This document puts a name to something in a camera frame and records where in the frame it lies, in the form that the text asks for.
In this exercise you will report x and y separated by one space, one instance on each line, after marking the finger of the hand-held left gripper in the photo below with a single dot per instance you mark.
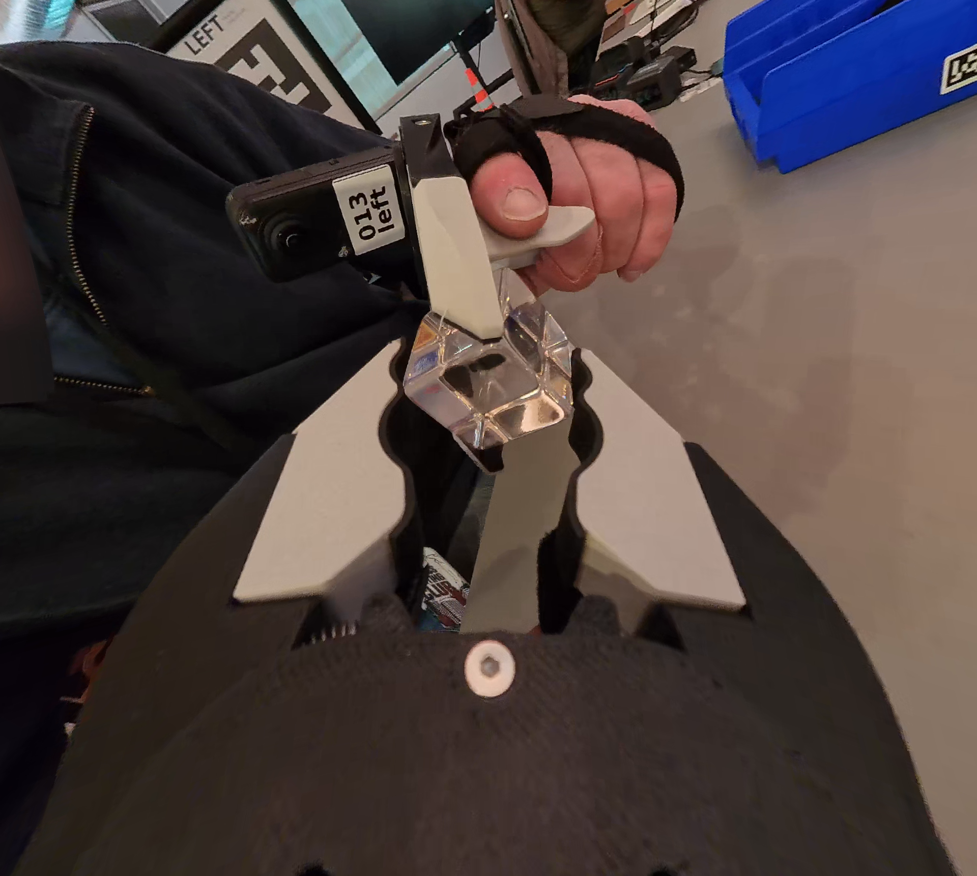
458 258

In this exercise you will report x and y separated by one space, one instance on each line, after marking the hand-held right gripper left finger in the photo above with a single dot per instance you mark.
328 494

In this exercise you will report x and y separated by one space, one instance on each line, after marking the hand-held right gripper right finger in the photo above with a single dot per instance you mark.
656 494

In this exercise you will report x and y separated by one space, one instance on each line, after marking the clear acrylic cube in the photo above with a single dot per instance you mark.
488 380

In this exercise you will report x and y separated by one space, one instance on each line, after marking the person's left forearm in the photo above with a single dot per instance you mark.
229 128

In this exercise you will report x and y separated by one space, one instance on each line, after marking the person's left hand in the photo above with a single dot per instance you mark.
610 189

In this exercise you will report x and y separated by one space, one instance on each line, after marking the red and white printed packet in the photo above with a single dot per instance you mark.
446 590

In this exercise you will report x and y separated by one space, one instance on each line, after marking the black monitor stand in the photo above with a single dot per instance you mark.
481 82

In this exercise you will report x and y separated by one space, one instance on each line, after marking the black office chair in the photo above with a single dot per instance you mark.
511 29

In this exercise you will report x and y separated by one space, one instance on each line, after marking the black power box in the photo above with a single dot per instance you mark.
660 76

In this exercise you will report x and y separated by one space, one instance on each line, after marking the blue plastic bin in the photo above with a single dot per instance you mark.
839 59

